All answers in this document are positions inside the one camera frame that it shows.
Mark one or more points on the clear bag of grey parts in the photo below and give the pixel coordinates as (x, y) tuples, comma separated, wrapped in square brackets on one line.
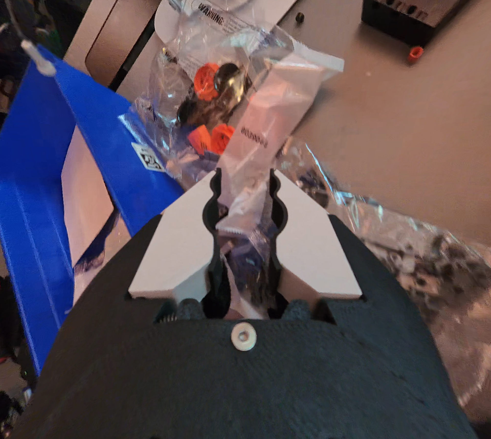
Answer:
[(422, 262)]

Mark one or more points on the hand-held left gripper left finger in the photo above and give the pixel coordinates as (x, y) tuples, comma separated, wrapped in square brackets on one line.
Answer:
[(172, 254)]

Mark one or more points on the clear bag of orange gears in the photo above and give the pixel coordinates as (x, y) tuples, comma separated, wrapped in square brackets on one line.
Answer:
[(207, 82)]

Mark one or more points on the small orange bush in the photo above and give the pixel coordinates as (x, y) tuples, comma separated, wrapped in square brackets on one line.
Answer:
[(415, 54)]

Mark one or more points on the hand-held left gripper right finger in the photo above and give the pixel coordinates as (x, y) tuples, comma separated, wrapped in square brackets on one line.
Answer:
[(314, 254)]

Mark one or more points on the white plastic pouch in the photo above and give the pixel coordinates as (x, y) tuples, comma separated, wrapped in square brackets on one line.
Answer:
[(261, 112)]

